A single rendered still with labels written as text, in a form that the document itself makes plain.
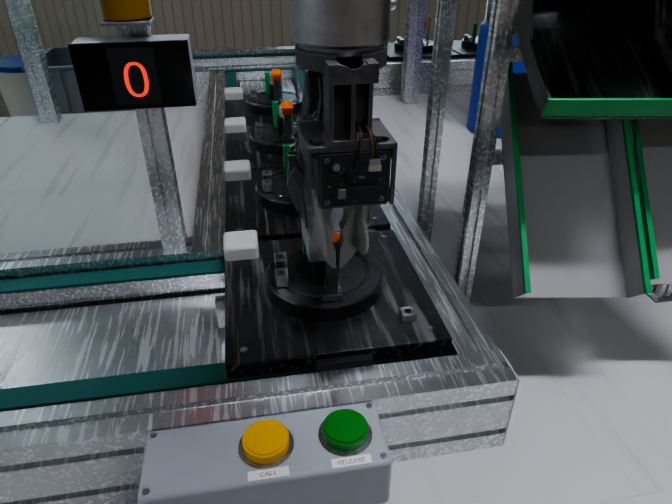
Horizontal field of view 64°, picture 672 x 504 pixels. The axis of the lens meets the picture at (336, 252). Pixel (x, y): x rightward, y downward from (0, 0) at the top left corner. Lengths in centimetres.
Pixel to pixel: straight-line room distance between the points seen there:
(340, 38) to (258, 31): 383
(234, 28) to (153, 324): 365
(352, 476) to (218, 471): 11
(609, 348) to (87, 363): 66
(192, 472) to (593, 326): 58
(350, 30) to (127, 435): 39
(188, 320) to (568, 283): 46
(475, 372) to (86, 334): 46
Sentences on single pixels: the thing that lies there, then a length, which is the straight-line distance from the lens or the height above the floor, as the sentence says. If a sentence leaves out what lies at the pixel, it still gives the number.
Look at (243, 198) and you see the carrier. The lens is 87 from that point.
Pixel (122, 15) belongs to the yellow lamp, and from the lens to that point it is 64.
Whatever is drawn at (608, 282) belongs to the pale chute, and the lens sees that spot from 68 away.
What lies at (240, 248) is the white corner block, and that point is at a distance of 70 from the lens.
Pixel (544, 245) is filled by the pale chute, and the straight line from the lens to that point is 66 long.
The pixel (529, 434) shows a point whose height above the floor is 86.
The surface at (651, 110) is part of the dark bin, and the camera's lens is 60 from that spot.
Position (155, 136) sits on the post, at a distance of 71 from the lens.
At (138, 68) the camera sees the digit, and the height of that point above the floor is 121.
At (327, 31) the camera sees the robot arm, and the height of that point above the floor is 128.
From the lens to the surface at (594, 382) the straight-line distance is 76.
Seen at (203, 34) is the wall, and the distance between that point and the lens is 431.
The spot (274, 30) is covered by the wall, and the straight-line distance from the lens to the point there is 421.
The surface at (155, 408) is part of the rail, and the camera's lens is 55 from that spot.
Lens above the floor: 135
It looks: 32 degrees down
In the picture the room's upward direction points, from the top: straight up
